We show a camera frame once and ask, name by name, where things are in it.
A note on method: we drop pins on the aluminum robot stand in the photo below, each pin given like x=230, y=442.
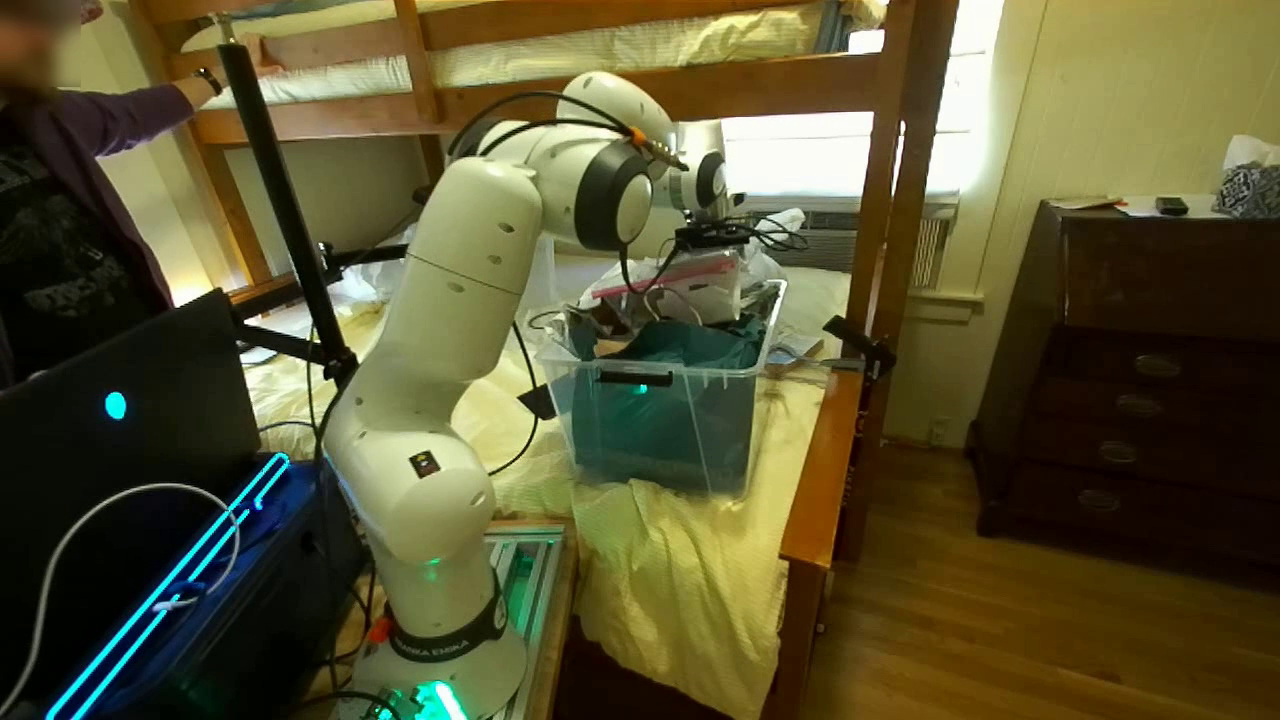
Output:
x=541, y=574

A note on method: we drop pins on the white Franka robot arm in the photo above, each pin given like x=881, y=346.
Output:
x=464, y=292

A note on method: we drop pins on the clear plastic storage bin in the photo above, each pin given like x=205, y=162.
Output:
x=654, y=425

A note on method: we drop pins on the wooden bunk bed frame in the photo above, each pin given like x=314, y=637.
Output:
x=913, y=162

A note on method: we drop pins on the patterned tissue box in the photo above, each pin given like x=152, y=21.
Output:
x=1251, y=188

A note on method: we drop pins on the white plastic bag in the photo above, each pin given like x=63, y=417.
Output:
x=780, y=245

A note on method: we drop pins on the teal cloth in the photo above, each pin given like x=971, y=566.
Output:
x=667, y=432

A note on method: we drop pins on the clear zip bag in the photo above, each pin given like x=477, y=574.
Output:
x=695, y=286

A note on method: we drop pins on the pale yellow bed sheet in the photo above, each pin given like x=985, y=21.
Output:
x=680, y=574

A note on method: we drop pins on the person in dark shirt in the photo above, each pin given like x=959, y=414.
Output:
x=67, y=224

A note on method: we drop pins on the black laptop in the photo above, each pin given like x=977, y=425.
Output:
x=134, y=455

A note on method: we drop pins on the bright window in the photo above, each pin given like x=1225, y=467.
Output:
x=833, y=155

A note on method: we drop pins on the bunk mattress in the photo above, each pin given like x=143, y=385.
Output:
x=601, y=41

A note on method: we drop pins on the small black dresser object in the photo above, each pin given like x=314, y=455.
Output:
x=1171, y=205

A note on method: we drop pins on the small black flat object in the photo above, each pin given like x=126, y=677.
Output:
x=536, y=401

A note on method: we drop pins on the black clamp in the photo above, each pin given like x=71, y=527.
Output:
x=863, y=350

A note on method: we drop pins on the black tripod pole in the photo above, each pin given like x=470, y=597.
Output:
x=286, y=215

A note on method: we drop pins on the dark wooden dresser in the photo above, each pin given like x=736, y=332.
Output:
x=1146, y=385

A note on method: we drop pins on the blue glowing computer case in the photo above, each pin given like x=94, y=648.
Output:
x=173, y=625

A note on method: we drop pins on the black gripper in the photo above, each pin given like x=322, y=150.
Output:
x=722, y=237

